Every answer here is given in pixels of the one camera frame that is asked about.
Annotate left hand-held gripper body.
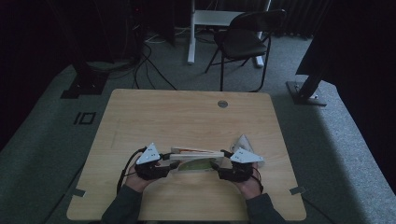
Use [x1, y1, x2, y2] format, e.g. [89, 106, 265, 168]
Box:
[134, 142, 171, 181]

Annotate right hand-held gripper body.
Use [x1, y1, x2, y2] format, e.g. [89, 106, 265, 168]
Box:
[218, 147, 264, 183]

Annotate white cloth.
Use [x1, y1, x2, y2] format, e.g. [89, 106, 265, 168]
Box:
[229, 133, 265, 169]

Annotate white book with green leaf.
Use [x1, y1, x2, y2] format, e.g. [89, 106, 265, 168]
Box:
[169, 147, 226, 174]

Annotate person's left hand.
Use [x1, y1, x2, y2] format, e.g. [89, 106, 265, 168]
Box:
[125, 163, 157, 192]

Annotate black floor tape marking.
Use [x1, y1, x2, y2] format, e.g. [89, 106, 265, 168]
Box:
[73, 111, 97, 126]

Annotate black slanted stand with base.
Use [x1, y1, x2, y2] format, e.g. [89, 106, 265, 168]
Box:
[286, 71, 328, 107]

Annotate black stand with square base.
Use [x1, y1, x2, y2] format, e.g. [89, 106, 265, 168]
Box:
[60, 62, 110, 100]

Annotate black folding chair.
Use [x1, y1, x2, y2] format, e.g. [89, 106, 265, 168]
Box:
[204, 8, 288, 93]

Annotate dark curtain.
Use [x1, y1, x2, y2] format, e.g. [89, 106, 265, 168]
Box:
[270, 0, 331, 39]

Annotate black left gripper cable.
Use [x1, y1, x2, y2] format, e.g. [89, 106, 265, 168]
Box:
[116, 147, 148, 194]

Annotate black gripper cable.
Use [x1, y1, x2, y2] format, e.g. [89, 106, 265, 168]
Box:
[251, 167, 265, 192]
[116, 147, 148, 194]

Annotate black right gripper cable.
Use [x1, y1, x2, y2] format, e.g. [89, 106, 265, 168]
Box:
[251, 167, 265, 192]

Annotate black floor cables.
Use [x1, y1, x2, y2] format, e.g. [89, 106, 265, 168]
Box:
[108, 40, 178, 91]

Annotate white desk frame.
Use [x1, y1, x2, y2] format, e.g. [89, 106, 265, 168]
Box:
[187, 0, 272, 68]

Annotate white floor cables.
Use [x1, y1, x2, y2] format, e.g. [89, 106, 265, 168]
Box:
[144, 26, 191, 45]

